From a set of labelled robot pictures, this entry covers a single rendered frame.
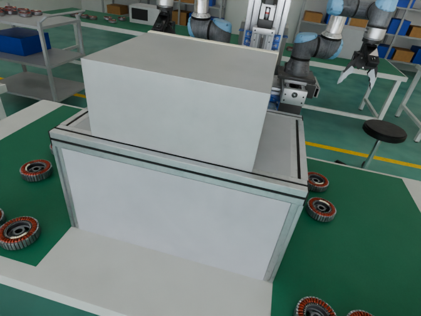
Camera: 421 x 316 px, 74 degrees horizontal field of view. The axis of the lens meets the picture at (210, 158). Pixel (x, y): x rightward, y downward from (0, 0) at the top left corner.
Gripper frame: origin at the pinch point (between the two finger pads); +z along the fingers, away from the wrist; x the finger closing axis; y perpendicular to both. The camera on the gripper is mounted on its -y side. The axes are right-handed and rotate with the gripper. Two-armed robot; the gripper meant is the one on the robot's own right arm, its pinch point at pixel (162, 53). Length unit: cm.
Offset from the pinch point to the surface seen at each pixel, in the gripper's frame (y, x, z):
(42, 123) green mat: -19, 58, 40
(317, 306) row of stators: -85, -74, 37
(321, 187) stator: -29, -83, 37
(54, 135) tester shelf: -76, 3, 5
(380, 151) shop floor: 173, -202, 115
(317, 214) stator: -48, -79, 37
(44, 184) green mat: -60, 27, 40
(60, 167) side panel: -76, 4, 15
